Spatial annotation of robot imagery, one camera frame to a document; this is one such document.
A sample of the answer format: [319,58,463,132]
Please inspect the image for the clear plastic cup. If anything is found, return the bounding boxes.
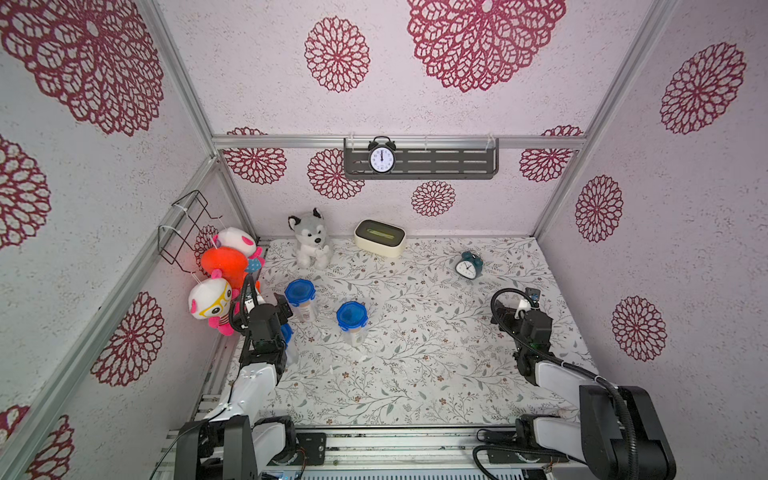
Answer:
[291,300,317,323]
[342,327,367,349]

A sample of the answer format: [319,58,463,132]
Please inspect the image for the clear plastic kit container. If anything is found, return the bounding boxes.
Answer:
[285,341,299,368]

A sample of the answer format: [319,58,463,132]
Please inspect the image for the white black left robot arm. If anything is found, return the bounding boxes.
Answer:
[174,294,296,479]

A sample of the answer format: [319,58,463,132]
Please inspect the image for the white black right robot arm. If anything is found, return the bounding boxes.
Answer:
[486,300,677,479]

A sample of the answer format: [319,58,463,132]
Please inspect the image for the white plush with glasses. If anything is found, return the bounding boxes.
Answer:
[188,269,240,336]

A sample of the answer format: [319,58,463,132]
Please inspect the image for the orange red plush toy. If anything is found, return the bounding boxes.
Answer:
[200,247,264,290]

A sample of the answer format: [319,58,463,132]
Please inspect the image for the green teal alarm clock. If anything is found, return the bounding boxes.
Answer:
[454,251,484,280]

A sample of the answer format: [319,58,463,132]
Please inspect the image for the white pink plush upper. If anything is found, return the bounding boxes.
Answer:
[214,227,263,259]

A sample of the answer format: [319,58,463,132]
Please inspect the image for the grey husky plush toy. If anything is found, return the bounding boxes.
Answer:
[288,208,333,269]

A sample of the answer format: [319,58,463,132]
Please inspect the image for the cream tissue box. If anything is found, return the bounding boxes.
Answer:
[354,219,407,258]

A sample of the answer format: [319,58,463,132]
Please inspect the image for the black wire wall basket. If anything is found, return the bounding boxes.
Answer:
[155,189,221,274]

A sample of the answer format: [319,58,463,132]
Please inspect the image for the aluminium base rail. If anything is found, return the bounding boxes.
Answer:
[149,418,598,479]

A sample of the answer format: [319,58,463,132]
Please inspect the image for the grey metal wall shelf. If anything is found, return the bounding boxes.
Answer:
[342,137,499,181]

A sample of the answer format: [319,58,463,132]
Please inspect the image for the black wall alarm clock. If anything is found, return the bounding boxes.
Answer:
[368,135,397,174]

